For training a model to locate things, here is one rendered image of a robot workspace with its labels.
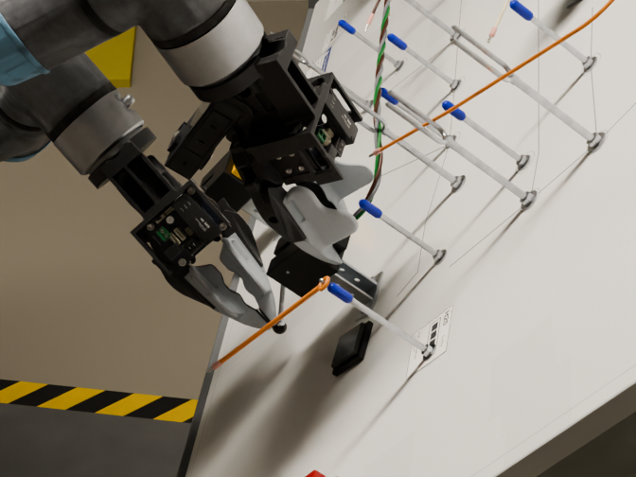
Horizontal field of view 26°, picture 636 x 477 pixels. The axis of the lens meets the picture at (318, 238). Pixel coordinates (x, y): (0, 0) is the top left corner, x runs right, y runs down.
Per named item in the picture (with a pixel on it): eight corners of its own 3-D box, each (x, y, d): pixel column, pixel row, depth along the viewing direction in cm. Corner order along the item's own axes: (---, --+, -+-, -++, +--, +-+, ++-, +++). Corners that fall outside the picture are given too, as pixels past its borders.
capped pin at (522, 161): (527, 167, 109) (445, 107, 107) (516, 172, 111) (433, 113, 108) (533, 152, 110) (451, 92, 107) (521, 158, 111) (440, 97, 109)
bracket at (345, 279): (367, 283, 124) (324, 254, 122) (383, 272, 122) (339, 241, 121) (356, 322, 121) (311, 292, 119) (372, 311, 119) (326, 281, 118)
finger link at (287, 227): (300, 251, 111) (248, 165, 106) (284, 255, 111) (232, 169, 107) (318, 215, 114) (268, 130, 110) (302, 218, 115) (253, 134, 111)
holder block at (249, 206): (241, 254, 162) (172, 208, 159) (303, 194, 155) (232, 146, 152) (235, 279, 159) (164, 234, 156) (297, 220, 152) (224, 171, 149)
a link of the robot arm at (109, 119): (60, 145, 128) (125, 87, 128) (92, 182, 128) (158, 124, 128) (47, 143, 120) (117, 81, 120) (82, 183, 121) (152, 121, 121)
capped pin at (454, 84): (463, 77, 133) (394, 26, 131) (460, 87, 132) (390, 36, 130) (453, 84, 134) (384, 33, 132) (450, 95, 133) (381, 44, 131)
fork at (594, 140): (606, 144, 100) (458, 31, 96) (588, 158, 101) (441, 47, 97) (606, 127, 102) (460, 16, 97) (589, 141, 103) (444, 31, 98)
